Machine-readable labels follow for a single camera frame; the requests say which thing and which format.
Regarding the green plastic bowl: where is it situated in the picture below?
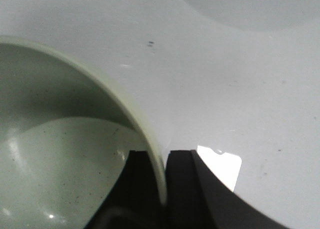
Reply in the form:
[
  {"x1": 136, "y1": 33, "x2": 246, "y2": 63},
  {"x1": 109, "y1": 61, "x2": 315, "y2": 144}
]
[{"x1": 0, "y1": 36, "x2": 168, "y2": 229}]

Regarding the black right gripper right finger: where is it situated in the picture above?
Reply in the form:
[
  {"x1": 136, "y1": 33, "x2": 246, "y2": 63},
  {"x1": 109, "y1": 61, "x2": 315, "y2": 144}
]
[{"x1": 165, "y1": 150, "x2": 284, "y2": 229}]

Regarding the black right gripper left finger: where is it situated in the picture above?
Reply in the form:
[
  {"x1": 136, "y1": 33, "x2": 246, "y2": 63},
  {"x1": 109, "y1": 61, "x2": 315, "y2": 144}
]
[{"x1": 86, "y1": 150, "x2": 161, "y2": 229}]

